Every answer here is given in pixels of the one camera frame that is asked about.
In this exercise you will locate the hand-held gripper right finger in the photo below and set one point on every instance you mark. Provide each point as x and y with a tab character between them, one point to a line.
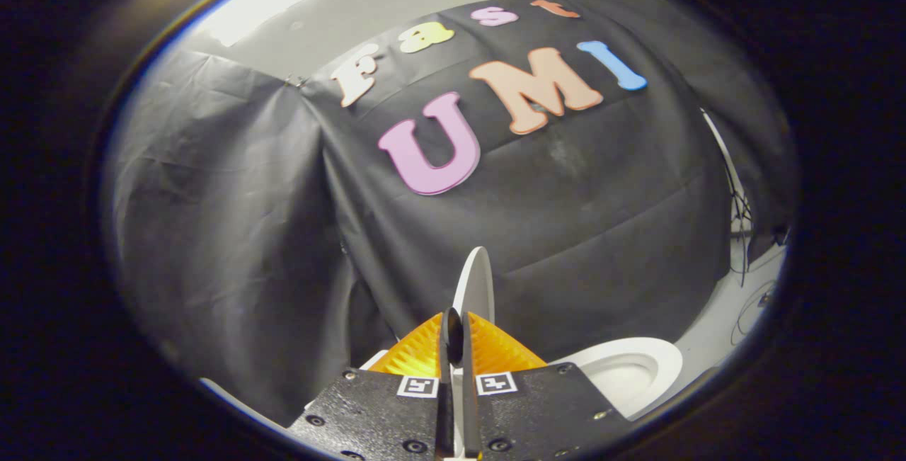
471	404

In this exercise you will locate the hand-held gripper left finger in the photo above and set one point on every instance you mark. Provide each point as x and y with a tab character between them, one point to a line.
444	404

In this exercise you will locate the white toilet bowl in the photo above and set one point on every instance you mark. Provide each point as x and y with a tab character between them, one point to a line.
637	356

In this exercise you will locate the black backdrop cloth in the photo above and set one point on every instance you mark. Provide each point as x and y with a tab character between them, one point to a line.
601	234

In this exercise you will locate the black tripod stand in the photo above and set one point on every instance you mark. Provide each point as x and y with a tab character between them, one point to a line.
741	220

